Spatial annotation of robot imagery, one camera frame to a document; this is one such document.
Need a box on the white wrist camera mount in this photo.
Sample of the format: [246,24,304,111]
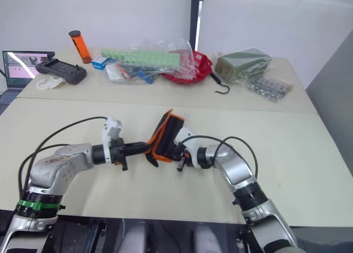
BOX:
[101,116,124,165]
[174,127,202,169]

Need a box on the small blue white box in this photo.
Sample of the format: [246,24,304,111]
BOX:
[91,57,110,71]

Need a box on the black hook tool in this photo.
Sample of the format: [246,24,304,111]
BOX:
[210,72,231,94]

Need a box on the black orange-trimmed tool roll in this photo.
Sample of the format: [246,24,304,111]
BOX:
[144,108,185,168]

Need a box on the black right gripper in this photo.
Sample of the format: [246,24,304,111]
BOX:
[172,142,194,173]

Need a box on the long light green block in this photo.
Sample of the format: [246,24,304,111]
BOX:
[100,49,180,68]

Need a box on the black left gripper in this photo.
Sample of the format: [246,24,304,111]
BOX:
[110,138,149,172]

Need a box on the open laptop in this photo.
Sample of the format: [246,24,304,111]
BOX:
[2,50,55,90]

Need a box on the clear plastic bag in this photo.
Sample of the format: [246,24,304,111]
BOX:
[103,37,199,85]

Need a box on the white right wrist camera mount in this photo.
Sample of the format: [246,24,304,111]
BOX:
[174,127,202,169]

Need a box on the orange black tool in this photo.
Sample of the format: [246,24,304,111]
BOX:
[115,64,131,80]

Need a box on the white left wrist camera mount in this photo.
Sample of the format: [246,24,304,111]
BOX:
[101,116,124,165]

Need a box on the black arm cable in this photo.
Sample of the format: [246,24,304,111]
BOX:
[18,116,109,198]
[176,135,259,180]

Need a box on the dark vertical wall post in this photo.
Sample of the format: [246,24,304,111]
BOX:
[189,0,206,51]

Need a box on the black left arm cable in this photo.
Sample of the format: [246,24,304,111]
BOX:
[18,116,109,198]

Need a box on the orange tube with black cap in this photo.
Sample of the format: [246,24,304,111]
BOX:
[68,30,92,64]

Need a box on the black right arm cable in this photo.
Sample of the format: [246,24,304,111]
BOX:
[176,135,259,180]

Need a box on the blue tool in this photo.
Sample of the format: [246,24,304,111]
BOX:
[132,68,161,84]

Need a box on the bag of small metal parts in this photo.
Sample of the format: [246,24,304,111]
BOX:
[245,75,293,103]

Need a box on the white plastic clip part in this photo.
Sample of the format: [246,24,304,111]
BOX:
[36,76,67,91]

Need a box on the dark grey handheld controller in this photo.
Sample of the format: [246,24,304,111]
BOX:
[35,58,88,85]

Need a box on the white flat pouch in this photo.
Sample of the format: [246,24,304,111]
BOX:
[106,63,126,83]

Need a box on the olive green wrapped block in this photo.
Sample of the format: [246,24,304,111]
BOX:
[215,47,272,82]

